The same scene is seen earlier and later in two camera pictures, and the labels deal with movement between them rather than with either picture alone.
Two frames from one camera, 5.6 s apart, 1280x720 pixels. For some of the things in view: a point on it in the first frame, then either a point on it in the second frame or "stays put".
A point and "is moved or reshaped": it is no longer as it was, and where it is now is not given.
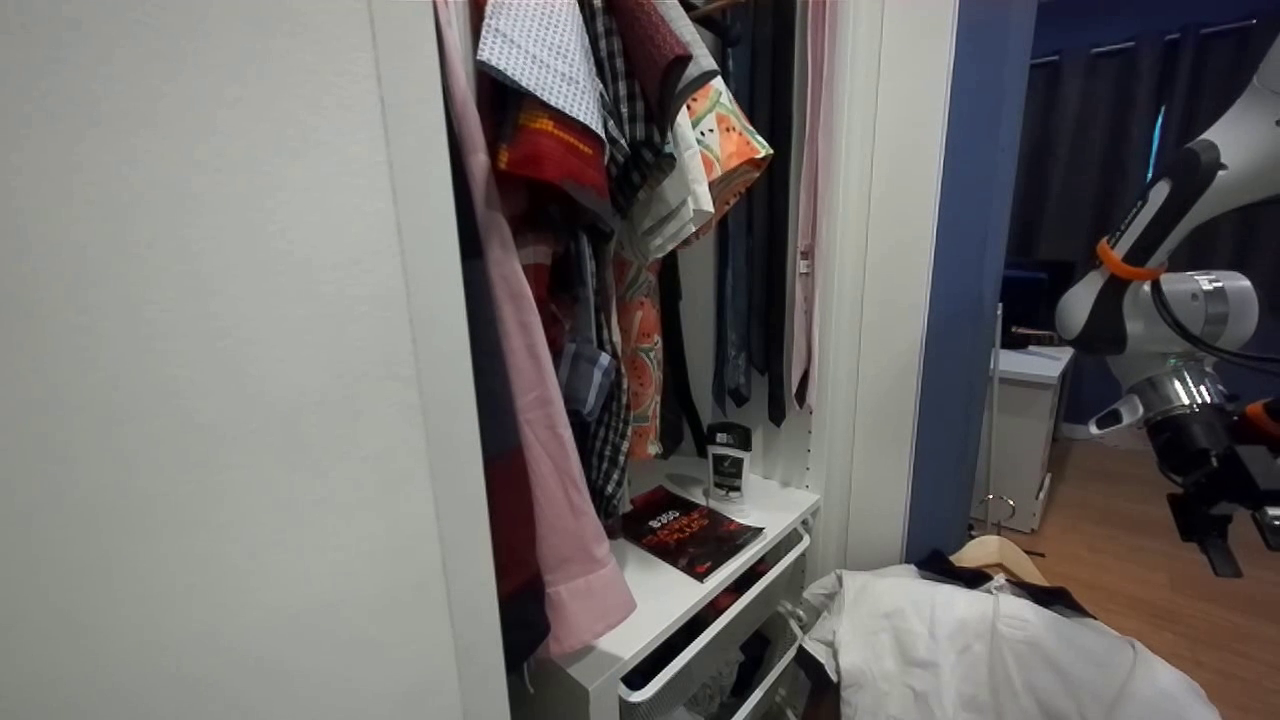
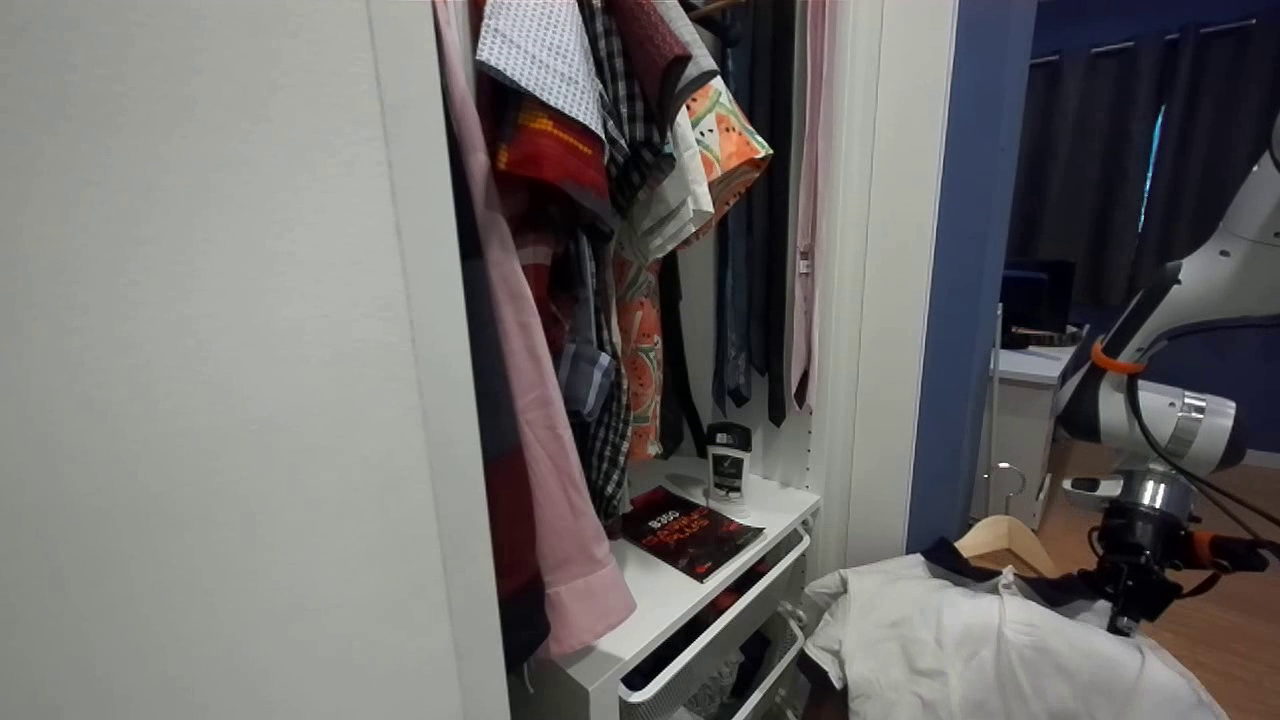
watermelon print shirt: x=728 y=142 stays put
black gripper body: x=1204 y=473 to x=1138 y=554
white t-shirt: x=906 y=643 stays put
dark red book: x=681 y=532 stays put
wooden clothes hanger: x=988 y=548 is moved or reshaped
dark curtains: x=1104 y=125 stays put
